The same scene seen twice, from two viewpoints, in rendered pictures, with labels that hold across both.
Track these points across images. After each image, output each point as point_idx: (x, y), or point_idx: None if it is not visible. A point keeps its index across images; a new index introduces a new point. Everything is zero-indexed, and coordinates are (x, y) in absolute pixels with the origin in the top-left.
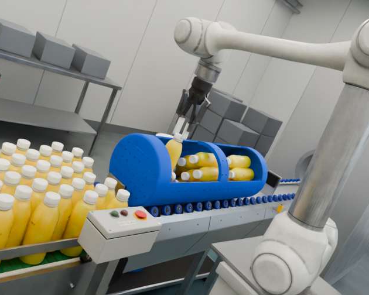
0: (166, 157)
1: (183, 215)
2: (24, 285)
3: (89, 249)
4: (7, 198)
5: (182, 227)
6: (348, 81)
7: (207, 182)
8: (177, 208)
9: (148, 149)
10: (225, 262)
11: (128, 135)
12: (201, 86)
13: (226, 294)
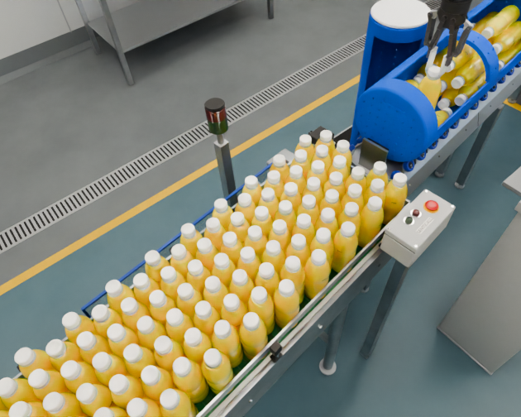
0: (427, 107)
1: (450, 132)
2: (349, 289)
3: (396, 256)
4: (321, 255)
5: (451, 145)
6: None
7: (475, 96)
8: (443, 133)
9: (403, 105)
10: None
11: (370, 90)
12: (457, 10)
13: None
